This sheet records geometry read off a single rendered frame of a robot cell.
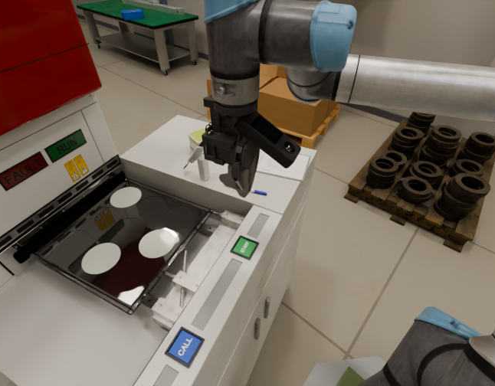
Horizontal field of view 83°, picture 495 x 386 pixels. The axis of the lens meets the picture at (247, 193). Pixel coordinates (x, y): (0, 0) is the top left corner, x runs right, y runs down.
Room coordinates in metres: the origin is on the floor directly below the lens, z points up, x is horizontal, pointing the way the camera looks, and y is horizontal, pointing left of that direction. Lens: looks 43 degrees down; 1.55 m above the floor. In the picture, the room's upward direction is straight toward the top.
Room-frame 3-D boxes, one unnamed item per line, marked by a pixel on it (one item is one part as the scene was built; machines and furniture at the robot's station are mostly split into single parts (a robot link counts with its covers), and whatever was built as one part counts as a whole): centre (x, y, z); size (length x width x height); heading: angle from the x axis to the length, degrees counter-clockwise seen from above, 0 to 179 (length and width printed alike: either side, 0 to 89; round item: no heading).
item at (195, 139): (0.85, 0.16, 1.00); 0.07 x 0.07 x 0.07; 38
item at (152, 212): (0.53, 0.36, 0.90); 0.34 x 0.34 x 0.01; 64
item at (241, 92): (0.43, 0.02, 1.38); 0.08 x 0.08 x 0.05
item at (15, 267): (0.61, 0.55, 0.89); 0.44 x 0.02 x 0.10; 154
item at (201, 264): (0.43, 0.11, 0.87); 0.36 x 0.08 x 0.03; 154
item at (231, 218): (0.58, 0.04, 0.89); 0.08 x 0.03 x 0.03; 64
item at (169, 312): (0.29, 0.18, 0.89); 0.08 x 0.03 x 0.03; 64
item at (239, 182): (0.40, 0.01, 1.24); 0.05 x 0.02 x 0.09; 154
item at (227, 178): (0.42, 0.03, 1.19); 0.06 x 0.03 x 0.09; 64
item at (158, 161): (0.83, 0.10, 0.89); 0.62 x 0.35 x 0.14; 64
